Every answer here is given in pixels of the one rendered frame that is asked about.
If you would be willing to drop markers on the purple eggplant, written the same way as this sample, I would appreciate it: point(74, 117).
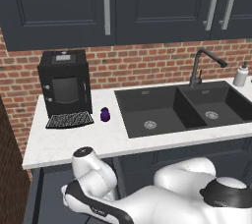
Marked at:
point(105, 115)

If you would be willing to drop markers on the black double sink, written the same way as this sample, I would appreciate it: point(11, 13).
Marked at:
point(157, 110)

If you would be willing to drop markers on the black sink tap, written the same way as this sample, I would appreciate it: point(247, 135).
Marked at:
point(196, 70)

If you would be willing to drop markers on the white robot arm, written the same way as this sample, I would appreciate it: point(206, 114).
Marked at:
point(170, 201)

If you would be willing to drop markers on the dark sink cupboard front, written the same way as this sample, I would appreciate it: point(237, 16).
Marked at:
point(177, 156)

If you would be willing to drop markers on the white soap dispenser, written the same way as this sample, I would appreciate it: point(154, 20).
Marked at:
point(240, 75)

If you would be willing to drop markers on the black coffee machine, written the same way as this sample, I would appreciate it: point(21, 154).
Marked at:
point(65, 87)

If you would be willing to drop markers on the wide dark wall cupboard door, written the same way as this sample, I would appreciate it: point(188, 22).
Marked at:
point(55, 5)

